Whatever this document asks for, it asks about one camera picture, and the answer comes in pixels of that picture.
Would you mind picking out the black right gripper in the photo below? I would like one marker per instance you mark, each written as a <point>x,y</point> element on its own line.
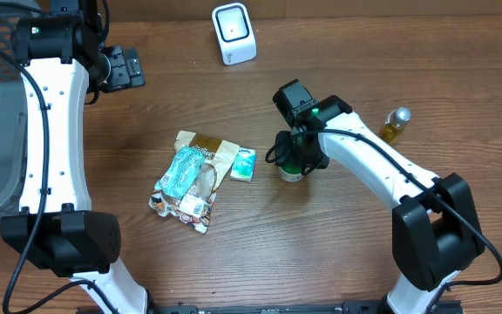
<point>290,157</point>

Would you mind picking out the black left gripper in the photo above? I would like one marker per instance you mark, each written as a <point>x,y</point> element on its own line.
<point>120,78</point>

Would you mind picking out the green lid white jar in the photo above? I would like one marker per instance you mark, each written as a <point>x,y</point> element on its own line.
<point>290,172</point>

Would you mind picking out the teal Kleenex tissue pack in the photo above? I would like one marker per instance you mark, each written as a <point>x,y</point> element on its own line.
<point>243,166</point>

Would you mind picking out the yellow oil bottle silver cap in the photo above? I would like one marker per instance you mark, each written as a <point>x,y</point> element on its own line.
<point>395,124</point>

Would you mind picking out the teal wet wipes pack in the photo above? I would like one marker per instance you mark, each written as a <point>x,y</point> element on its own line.
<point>183,170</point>

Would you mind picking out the brown Pantree snack bag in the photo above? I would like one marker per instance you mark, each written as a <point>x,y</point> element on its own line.
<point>195,207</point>

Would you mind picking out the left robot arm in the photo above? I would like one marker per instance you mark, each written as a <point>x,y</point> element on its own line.
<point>66,64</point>

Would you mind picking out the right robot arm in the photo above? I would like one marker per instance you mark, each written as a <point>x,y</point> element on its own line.
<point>435,228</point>

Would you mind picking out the white barcode scanner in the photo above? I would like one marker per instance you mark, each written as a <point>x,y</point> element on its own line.
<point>235,33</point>

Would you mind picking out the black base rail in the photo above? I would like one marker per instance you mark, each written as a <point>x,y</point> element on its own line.
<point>347,307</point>

